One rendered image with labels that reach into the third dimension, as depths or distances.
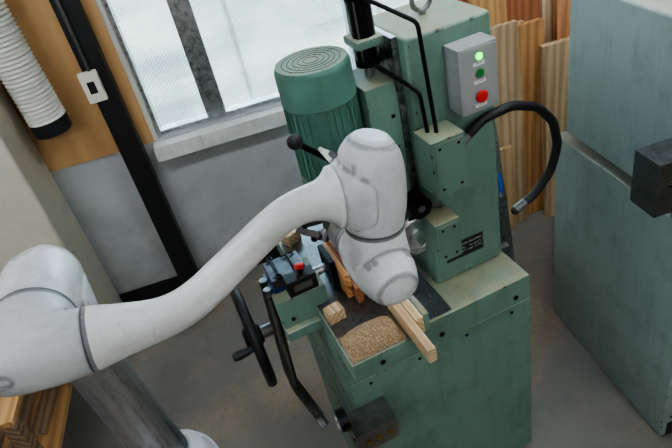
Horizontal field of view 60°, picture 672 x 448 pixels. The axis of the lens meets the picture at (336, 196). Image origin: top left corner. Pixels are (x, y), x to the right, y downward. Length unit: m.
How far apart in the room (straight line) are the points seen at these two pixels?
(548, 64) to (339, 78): 1.66
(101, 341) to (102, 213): 2.08
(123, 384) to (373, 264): 0.54
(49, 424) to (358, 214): 2.02
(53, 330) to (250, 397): 1.73
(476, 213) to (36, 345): 1.11
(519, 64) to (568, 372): 1.32
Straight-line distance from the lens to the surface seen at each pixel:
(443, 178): 1.37
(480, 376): 1.86
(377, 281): 0.94
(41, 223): 2.70
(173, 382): 2.81
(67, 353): 0.94
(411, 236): 1.49
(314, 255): 1.70
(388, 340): 1.41
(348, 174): 0.87
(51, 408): 2.74
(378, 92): 1.34
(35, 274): 1.06
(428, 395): 1.79
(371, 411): 1.66
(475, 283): 1.68
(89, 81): 2.59
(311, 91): 1.26
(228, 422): 2.57
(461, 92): 1.34
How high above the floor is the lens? 1.96
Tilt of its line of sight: 34 degrees down
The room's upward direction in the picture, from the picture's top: 13 degrees counter-clockwise
